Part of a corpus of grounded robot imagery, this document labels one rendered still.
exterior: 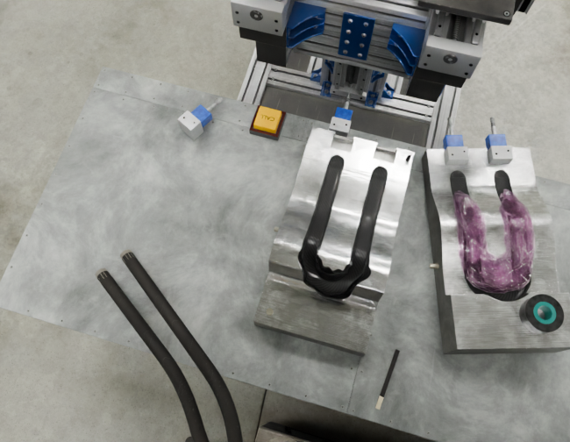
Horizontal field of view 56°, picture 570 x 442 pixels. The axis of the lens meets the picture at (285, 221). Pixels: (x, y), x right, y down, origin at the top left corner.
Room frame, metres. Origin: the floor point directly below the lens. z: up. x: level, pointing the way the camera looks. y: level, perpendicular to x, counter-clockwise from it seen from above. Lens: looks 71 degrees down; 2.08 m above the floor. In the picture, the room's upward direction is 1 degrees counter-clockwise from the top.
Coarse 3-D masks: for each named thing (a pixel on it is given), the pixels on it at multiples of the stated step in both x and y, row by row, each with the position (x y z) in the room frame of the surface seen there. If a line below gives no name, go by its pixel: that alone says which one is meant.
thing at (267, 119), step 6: (264, 108) 0.75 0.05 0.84; (258, 114) 0.74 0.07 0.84; (264, 114) 0.73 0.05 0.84; (270, 114) 0.73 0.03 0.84; (276, 114) 0.73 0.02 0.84; (258, 120) 0.72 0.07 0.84; (264, 120) 0.72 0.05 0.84; (270, 120) 0.72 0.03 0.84; (276, 120) 0.72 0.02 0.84; (258, 126) 0.70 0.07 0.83; (264, 126) 0.70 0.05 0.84; (270, 126) 0.70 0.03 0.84; (276, 126) 0.70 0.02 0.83
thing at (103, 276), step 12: (96, 276) 0.31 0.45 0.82; (108, 276) 0.31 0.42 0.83; (108, 288) 0.28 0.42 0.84; (120, 288) 0.28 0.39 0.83; (120, 300) 0.25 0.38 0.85; (132, 312) 0.22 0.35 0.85; (132, 324) 0.19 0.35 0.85; (144, 324) 0.19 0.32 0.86; (144, 336) 0.16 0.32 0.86; (156, 336) 0.16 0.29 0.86; (156, 348) 0.13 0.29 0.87
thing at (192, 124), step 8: (200, 104) 0.76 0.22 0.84; (216, 104) 0.77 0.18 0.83; (192, 112) 0.74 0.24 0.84; (200, 112) 0.74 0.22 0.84; (208, 112) 0.74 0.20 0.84; (184, 120) 0.71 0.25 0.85; (192, 120) 0.71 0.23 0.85; (200, 120) 0.72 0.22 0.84; (208, 120) 0.73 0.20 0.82; (184, 128) 0.70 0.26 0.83; (192, 128) 0.69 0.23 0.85; (200, 128) 0.70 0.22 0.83; (192, 136) 0.68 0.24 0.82
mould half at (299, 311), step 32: (320, 128) 0.66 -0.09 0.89; (320, 160) 0.57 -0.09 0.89; (352, 160) 0.57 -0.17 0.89; (352, 192) 0.49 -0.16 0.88; (384, 192) 0.49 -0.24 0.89; (288, 224) 0.40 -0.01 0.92; (352, 224) 0.41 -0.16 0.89; (384, 224) 0.41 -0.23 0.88; (288, 256) 0.32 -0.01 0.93; (320, 256) 0.32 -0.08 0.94; (384, 256) 0.32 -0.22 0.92; (288, 288) 0.27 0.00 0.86; (384, 288) 0.25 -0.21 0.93; (256, 320) 0.19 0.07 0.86; (288, 320) 0.19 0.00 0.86; (320, 320) 0.19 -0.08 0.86; (352, 320) 0.19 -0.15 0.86; (352, 352) 0.12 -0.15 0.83
